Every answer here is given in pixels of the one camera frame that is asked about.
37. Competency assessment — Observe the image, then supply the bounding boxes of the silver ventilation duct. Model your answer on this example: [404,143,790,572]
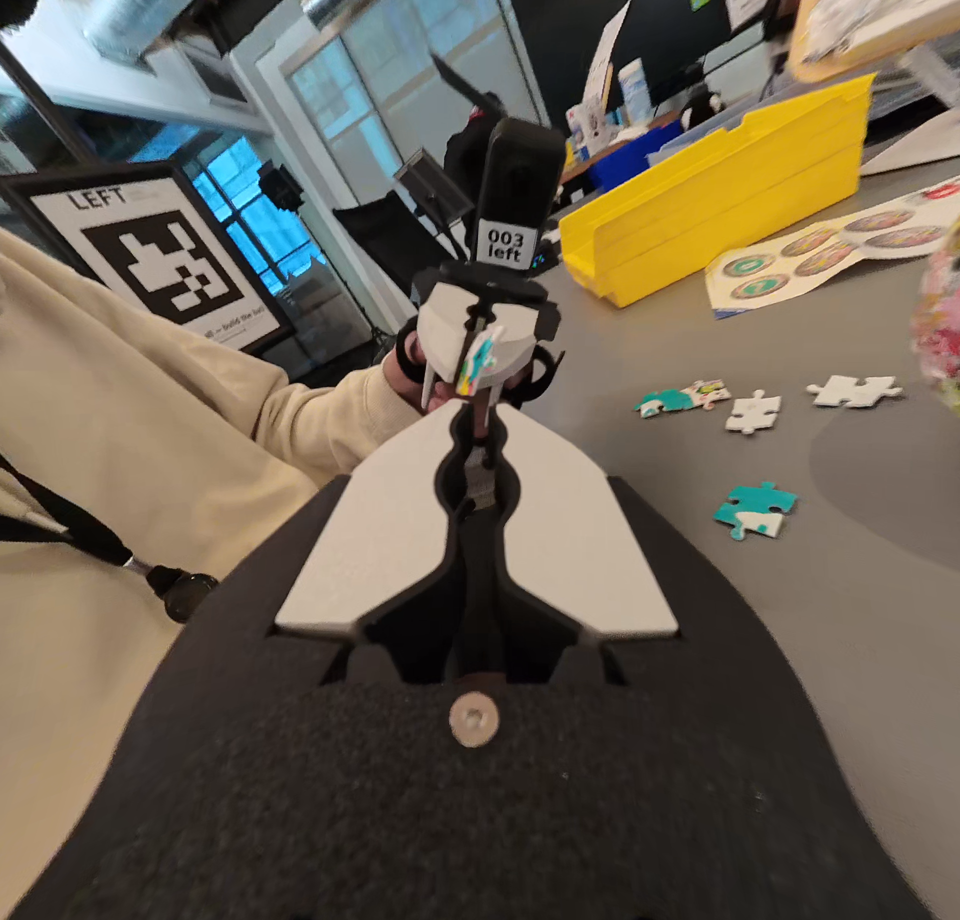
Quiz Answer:
[82,0,226,66]

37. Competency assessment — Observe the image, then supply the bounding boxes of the black lanyard strap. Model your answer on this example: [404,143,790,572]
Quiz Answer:
[0,455,220,624]

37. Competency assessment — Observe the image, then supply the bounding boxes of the blue plastic bin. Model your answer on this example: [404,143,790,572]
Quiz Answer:
[588,121,684,189]

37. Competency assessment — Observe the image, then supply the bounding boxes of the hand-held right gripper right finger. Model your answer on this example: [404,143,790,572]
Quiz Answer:
[491,402,680,684]

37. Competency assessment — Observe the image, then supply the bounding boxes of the puzzle ball box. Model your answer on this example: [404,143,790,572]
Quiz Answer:
[566,72,616,156]

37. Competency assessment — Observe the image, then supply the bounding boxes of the framed tag poster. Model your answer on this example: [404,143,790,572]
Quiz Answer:
[0,162,295,354]

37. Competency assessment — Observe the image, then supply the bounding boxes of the yellow plastic bin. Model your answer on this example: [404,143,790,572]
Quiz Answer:
[558,72,877,309]

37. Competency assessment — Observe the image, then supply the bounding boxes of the printed instruction sheet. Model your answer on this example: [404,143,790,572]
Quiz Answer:
[705,177,960,319]

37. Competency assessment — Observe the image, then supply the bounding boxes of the white puzzle piece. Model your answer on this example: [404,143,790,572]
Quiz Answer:
[725,389,783,435]

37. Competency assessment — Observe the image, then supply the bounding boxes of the person's left hand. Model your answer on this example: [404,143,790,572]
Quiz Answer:
[382,348,532,441]

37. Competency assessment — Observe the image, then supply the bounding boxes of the pale puzzle piece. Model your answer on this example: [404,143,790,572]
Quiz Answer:
[456,326,506,397]

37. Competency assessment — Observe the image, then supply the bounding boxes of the white and blue box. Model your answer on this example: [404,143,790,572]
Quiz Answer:
[618,57,654,126]

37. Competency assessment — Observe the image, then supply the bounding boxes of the white joined puzzle pieces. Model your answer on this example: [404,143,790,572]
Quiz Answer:
[806,374,905,409]

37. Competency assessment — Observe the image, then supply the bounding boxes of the wooden board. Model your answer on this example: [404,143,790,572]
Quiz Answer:
[787,0,960,84]

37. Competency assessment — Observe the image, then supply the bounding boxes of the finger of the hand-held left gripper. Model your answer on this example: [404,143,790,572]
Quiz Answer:
[416,282,481,414]
[480,301,543,411]

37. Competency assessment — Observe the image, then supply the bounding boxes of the colourful puzzle ball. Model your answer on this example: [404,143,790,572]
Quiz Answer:
[909,218,960,414]

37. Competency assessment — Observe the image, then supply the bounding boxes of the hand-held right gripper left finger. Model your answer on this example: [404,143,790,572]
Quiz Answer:
[273,398,465,684]

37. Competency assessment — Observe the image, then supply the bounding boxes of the colourful joined puzzle pieces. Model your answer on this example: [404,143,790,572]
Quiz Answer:
[633,380,732,418]

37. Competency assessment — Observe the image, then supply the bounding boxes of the teal puzzle piece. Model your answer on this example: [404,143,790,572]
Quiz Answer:
[712,482,798,540]

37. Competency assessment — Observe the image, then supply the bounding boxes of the black office chair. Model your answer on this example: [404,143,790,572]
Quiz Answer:
[333,147,481,313]

